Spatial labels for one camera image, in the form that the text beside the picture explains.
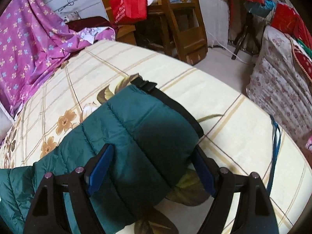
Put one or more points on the black stand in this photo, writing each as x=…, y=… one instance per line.
x=243, y=34

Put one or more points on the wooden chair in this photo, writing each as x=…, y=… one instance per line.
x=192, y=36

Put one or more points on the rose print quilted cover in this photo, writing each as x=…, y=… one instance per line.
x=275, y=90

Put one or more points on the pink plastic bag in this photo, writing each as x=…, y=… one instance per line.
x=308, y=146

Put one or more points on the red gold-trimmed fabric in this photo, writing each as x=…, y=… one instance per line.
x=287, y=19

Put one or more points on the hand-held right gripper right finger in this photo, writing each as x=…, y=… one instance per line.
x=204, y=173

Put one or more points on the dark green puffer jacket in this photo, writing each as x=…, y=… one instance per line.
x=136, y=126

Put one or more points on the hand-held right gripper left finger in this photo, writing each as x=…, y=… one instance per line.
x=100, y=168

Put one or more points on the purple floral cloth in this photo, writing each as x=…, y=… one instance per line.
x=29, y=41

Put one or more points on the bed with floral checked sheet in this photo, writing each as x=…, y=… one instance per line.
x=219, y=97

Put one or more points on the red shopping bag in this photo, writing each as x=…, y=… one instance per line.
x=131, y=4

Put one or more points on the maroon cloth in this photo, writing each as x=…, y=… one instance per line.
x=90, y=23

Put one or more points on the wooden side table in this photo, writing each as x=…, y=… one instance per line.
x=124, y=33

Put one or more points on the teal cloth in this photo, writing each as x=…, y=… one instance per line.
x=260, y=7

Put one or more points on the white floral curtain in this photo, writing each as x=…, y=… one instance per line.
x=214, y=17

